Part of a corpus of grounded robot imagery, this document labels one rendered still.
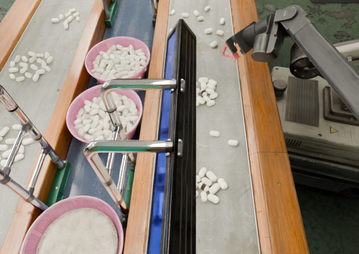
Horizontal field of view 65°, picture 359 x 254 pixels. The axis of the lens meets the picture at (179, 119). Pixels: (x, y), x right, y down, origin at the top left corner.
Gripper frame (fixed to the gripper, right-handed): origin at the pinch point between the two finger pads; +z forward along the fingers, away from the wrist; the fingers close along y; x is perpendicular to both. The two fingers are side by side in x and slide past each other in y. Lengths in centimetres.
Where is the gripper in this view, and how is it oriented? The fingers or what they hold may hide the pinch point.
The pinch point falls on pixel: (232, 46)
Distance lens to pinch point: 99.8
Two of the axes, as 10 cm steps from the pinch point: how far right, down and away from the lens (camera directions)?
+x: -5.6, -8.1, -1.8
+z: -4.2, 0.9, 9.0
